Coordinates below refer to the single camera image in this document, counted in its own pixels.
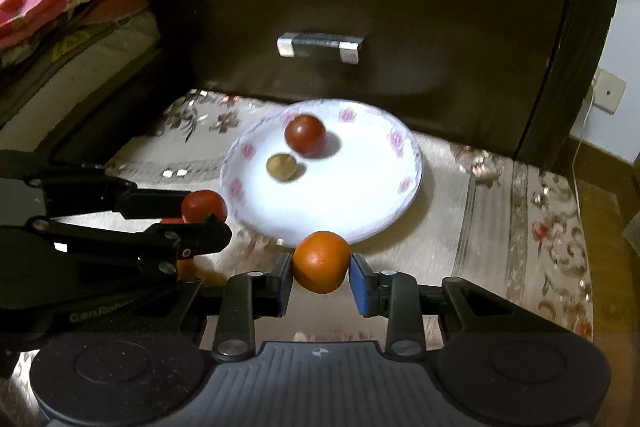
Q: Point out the small brown round fruit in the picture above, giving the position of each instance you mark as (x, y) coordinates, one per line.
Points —
(282, 167)

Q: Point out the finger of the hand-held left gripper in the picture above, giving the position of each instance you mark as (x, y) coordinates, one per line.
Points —
(150, 199)
(200, 239)

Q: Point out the orange tangerine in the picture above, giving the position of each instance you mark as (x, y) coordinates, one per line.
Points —
(321, 263)

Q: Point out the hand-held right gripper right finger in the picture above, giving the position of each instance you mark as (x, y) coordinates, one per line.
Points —
(358, 283)

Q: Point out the beige floral mat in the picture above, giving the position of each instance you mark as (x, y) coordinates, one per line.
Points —
(500, 232)

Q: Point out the pink floral blanket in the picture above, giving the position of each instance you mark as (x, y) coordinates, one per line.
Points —
(35, 2)

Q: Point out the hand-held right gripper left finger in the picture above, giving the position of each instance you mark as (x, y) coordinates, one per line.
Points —
(286, 281)

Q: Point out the patterned mattress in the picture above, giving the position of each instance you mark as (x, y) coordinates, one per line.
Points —
(85, 52)

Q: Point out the dark red cherry tomato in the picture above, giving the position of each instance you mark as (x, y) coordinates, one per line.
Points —
(306, 134)

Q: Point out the white floral plate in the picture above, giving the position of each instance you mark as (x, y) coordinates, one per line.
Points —
(330, 199)

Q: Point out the dark brown nightstand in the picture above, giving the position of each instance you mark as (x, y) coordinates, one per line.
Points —
(425, 27)

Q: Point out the white wall socket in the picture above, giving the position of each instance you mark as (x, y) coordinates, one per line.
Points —
(609, 92)

